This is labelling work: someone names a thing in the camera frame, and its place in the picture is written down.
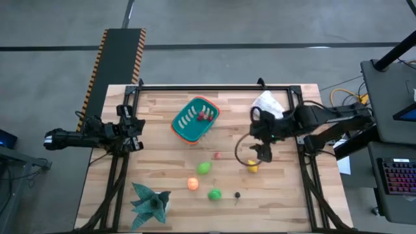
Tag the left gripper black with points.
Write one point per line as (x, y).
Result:
(125, 125)

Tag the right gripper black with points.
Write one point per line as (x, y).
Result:
(266, 126)

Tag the yellow toy lemon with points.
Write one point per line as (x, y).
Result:
(253, 168)

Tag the dark toy fig with stem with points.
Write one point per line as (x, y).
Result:
(237, 195)

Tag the yellow-green toy pear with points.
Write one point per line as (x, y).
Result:
(204, 168)

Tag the pale pink toy strawberry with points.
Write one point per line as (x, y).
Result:
(206, 119)

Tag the bright green toy fruit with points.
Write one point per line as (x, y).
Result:
(214, 194)

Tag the orange toy fruit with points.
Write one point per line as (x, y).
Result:
(192, 183)

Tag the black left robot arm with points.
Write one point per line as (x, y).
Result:
(71, 139)

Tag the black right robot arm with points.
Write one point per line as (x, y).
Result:
(325, 117)

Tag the white crumpled cloth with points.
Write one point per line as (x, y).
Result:
(268, 102)

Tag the teal basket with orange rim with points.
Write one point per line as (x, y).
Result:
(191, 125)

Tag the green folded cloth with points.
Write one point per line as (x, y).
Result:
(148, 204)

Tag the white plant pot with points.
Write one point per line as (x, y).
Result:
(167, 205)

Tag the black ramp with hazard stripes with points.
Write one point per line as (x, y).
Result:
(117, 58)

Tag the white paper sheet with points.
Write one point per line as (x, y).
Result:
(344, 164)

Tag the grey metal cart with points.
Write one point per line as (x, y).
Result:
(19, 165)

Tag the black device with blue light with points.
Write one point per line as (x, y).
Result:
(7, 139)

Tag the grey desk with pole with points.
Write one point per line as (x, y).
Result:
(386, 104)

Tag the backlit keyboard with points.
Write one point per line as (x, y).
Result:
(399, 177)

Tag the grey keyboard desk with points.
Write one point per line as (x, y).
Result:
(396, 208)

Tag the tablet with blue screen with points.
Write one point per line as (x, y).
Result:
(408, 114)

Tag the black pole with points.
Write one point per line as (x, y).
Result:
(395, 52)

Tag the black aluminium table frame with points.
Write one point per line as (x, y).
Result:
(211, 87)

